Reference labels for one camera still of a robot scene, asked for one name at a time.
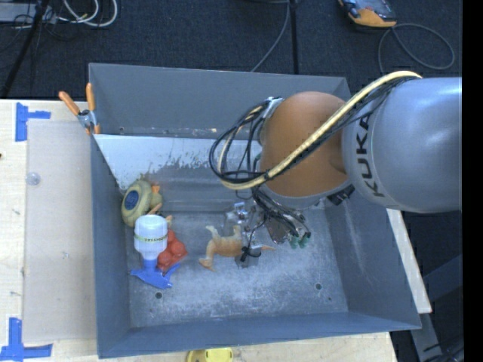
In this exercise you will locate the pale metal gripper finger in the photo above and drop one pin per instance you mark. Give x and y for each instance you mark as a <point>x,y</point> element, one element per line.
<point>250,258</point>
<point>237,214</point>

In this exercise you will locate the tan toy animal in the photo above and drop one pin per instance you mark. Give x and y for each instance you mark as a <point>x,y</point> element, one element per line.
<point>225,246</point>

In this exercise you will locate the grey metal bin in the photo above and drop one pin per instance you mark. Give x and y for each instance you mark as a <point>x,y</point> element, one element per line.
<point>241,300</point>

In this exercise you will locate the white and blue spray bottle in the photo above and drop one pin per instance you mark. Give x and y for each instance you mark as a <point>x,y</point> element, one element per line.
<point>150,236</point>

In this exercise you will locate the yellow-green round tape measure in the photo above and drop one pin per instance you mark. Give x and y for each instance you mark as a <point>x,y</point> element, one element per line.
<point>133,201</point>

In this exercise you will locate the pale wood flat board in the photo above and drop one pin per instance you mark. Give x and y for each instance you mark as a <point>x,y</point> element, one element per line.
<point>56,240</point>

